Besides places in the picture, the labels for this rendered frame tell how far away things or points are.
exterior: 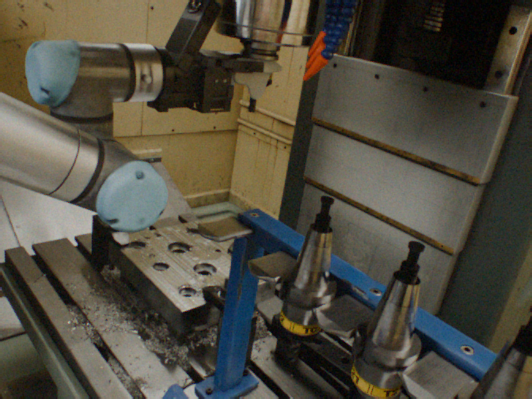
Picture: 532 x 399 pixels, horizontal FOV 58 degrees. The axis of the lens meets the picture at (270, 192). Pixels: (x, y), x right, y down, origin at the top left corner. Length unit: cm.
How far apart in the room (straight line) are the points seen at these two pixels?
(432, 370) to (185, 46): 50
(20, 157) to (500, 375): 44
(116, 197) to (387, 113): 77
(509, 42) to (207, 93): 59
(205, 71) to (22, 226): 106
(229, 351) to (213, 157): 143
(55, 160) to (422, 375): 39
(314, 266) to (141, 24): 141
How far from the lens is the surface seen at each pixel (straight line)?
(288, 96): 191
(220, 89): 72
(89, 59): 62
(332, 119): 124
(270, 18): 71
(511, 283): 113
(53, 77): 60
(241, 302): 74
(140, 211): 52
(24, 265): 118
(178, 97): 70
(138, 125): 188
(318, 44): 65
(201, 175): 212
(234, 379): 85
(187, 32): 70
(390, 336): 48
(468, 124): 105
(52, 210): 168
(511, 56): 103
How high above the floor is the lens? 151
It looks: 21 degrees down
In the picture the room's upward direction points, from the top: 10 degrees clockwise
